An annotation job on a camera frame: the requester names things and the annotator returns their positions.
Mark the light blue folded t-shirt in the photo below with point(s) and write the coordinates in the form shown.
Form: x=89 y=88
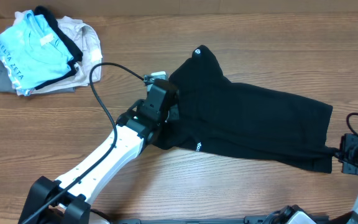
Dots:
x=32 y=53

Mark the black polo shirt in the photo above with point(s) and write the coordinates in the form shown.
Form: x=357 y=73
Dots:
x=244 y=121

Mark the black folded garment in pile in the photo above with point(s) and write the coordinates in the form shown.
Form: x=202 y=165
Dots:
x=71 y=46

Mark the grey folded garment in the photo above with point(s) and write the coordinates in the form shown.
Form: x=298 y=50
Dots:
x=66 y=85

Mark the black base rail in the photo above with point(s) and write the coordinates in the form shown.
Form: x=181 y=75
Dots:
x=254 y=219

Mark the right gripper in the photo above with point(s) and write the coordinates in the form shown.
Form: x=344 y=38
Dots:
x=347 y=141

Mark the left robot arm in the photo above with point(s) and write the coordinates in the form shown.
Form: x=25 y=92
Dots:
x=69 y=197

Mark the beige folded garment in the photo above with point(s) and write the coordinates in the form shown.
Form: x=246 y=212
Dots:
x=87 y=40

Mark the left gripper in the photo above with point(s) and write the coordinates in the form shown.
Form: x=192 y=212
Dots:
x=174 y=112

